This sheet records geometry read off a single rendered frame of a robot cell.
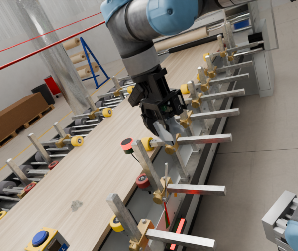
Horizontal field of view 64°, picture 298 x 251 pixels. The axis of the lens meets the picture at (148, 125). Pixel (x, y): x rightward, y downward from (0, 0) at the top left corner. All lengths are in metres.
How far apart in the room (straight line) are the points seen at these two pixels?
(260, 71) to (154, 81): 3.04
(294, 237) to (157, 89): 0.35
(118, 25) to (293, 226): 0.46
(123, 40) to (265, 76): 3.11
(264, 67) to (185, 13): 3.09
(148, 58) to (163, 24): 0.11
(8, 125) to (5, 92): 1.90
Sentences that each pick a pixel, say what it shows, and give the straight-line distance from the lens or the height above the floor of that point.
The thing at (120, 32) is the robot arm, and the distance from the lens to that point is 0.49.
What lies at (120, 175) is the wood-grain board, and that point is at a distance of 1.39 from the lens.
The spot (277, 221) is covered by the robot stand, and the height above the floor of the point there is 0.99.
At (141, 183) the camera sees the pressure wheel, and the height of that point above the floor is 0.91.
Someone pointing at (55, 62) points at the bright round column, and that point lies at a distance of 4.92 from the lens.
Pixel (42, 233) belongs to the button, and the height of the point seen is 1.23.
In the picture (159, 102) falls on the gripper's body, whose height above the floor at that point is 1.46.
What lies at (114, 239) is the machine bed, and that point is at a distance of 1.29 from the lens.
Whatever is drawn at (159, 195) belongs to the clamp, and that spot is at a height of 0.87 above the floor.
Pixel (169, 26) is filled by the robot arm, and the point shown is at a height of 1.59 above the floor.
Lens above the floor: 1.64
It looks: 25 degrees down
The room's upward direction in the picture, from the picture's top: 24 degrees counter-clockwise
